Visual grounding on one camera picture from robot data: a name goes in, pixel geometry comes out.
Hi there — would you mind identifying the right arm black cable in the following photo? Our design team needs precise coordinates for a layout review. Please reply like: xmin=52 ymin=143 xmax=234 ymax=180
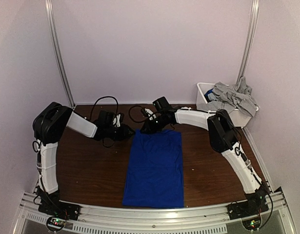
xmin=129 ymin=104 xmax=153 ymax=122

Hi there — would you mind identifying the left aluminium frame post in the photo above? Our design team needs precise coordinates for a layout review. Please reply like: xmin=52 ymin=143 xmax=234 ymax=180
xmin=45 ymin=0 xmax=76 ymax=108

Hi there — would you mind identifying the blue garment in bin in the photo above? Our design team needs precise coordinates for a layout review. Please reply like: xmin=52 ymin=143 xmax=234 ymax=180
xmin=204 ymin=89 xmax=217 ymax=102

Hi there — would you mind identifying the grey garment pile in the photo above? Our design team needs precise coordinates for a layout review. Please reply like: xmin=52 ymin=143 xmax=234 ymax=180
xmin=200 ymin=77 xmax=257 ymax=117

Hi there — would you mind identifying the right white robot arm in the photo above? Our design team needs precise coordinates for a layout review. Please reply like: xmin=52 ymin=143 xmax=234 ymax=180
xmin=141 ymin=97 xmax=269 ymax=215

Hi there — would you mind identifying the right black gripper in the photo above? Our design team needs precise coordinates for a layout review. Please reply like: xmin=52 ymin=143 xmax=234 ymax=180
xmin=141 ymin=114 xmax=171 ymax=134

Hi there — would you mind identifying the aluminium front rail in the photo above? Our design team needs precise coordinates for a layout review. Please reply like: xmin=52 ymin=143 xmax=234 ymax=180
xmin=11 ymin=192 xmax=296 ymax=234

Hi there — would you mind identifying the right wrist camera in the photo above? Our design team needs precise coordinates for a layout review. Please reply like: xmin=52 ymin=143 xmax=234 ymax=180
xmin=141 ymin=108 xmax=157 ymax=120

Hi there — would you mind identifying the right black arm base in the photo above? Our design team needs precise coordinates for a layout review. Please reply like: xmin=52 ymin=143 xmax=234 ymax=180
xmin=227 ymin=189 xmax=270 ymax=220

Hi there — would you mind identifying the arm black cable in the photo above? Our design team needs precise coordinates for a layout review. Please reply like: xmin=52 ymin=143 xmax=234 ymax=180
xmin=32 ymin=96 xmax=120 ymax=210
xmin=129 ymin=104 xmax=153 ymax=122

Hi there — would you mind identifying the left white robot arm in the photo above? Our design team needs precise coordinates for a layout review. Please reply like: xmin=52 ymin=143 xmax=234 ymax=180
xmin=33 ymin=102 xmax=135 ymax=195

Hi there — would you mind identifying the aluminium frame post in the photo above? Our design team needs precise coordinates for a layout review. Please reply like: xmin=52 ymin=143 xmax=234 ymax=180
xmin=45 ymin=0 xmax=76 ymax=108
xmin=237 ymin=0 xmax=260 ymax=82

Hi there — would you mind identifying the right aluminium frame post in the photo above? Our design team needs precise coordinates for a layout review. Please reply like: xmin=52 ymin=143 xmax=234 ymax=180
xmin=237 ymin=0 xmax=260 ymax=82

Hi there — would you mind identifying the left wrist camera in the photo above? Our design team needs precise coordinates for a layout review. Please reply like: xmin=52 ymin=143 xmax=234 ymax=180
xmin=112 ymin=113 xmax=124 ymax=128

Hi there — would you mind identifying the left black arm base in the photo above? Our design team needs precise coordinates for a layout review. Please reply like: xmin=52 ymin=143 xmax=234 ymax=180
xmin=35 ymin=185 xmax=80 ymax=221

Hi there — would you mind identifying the blue t-shirt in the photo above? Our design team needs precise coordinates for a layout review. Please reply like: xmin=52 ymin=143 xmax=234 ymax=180
xmin=122 ymin=130 xmax=184 ymax=208

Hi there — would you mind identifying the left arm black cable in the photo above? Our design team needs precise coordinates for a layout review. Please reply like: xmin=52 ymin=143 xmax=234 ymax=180
xmin=32 ymin=96 xmax=120 ymax=210

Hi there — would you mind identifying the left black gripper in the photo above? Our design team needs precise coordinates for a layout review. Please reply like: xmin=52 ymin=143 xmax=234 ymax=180
xmin=105 ymin=124 xmax=135 ymax=142

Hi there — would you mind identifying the white plastic laundry bin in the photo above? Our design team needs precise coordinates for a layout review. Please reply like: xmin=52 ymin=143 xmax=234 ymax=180
xmin=196 ymin=82 xmax=252 ymax=128

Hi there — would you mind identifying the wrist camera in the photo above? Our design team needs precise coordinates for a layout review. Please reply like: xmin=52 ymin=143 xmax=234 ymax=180
xmin=112 ymin=113 xmax=124 ymax=128
xmin=141 ymin=108 xmax=157 ymax=120

